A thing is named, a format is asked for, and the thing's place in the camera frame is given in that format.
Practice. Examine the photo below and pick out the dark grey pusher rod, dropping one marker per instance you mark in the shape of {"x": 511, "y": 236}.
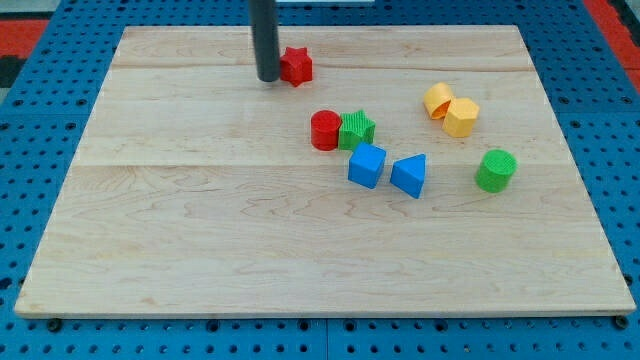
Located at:
{"x": 264, "y": 29}

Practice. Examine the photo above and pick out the red cylinder block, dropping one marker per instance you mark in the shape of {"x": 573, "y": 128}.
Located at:
{"x": 325, "y": 125}

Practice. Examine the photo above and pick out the green cylinder block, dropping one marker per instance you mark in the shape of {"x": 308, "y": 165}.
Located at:
{"x": 495, "y": 170}

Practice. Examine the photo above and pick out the blue cube block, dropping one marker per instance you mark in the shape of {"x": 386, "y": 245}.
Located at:
{"x": 366, "y": 165}

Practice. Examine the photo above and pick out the red star block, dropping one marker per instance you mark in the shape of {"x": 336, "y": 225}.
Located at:
{"x": 296, "y": 66}

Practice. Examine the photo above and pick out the light wooden board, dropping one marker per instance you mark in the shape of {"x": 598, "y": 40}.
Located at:
{"x": 195, "y": 191}

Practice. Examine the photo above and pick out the yellow hollow cylinder block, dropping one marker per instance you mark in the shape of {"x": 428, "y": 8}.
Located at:
{"x": 437, "y": 99}

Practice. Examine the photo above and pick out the green star block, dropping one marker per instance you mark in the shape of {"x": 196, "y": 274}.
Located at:
{"x": 356, "y": 127}

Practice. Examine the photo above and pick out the blue triangular prism block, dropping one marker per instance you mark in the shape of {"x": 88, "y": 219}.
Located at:
{"x": 408, "y": 174}

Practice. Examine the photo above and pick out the yellow hexagon block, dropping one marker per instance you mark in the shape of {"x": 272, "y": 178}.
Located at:
{"x": 460, "y": 118}

